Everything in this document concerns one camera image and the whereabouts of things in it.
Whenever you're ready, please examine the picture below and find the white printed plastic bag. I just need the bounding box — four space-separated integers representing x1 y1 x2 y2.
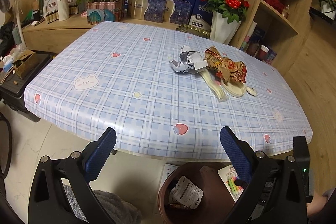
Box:
170 176 204 209

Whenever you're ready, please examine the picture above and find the cream round lid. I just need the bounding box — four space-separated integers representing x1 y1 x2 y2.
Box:
220 81 246 98

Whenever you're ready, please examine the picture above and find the cream plastic spoon packet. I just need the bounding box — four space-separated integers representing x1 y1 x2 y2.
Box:
199 69 228 102

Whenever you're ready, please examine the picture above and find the brown red paper bag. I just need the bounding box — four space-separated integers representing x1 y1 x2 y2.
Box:
205 46 247 84

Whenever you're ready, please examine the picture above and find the silver white wrapper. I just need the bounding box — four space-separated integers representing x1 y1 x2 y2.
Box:
169 46 208 74

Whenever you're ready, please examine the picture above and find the maroon plastic trash bin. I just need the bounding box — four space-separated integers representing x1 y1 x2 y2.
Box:
157 162 244 223

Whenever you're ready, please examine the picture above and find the birthday candle card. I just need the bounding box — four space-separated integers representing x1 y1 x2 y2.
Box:
218 165 244 202

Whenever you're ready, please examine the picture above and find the grey fluffy sleeve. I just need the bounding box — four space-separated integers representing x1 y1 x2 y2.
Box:
63 184 142 224

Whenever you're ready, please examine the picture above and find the blue plaid tablecloth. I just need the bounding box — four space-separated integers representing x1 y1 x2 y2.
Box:
24 22 313 160

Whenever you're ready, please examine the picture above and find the red white paper cup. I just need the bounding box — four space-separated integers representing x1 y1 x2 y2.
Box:
255 45 269 61

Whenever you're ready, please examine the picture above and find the black suitcase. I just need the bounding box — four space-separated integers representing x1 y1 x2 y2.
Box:
1 53 52 122

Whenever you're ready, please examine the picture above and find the small blue box on shelf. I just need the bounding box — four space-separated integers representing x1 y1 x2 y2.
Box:
264 50 277 65

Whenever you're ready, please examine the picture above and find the stack of pastel cups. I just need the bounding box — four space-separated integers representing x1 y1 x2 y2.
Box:
239 21 257 52

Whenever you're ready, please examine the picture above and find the white rose vase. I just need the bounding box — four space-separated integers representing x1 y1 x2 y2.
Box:
210 11 241 45

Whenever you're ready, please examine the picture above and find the low wooden cabinet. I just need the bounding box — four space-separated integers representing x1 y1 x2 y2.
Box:
22 12 182 54

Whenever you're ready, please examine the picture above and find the gold chocolate tray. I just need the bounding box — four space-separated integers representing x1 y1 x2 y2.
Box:
176 24 210 39

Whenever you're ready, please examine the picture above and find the white blue milk carton box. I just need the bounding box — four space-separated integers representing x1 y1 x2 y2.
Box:
189 0 213 31

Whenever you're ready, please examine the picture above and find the striped storage basket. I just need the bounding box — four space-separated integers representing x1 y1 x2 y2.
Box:
87 0 125 24

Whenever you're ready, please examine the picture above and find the blue gold gift box left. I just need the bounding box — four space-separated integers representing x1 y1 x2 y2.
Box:
127 0 166 23

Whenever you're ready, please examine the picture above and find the blue gold gift box right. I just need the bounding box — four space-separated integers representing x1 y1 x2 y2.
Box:
163 0 191 24

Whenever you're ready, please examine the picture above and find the wooden shelf unit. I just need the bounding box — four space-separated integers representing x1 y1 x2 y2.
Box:
230 0 312 75

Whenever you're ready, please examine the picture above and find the white desk fan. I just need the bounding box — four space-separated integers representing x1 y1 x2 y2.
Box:
1 0 26 46

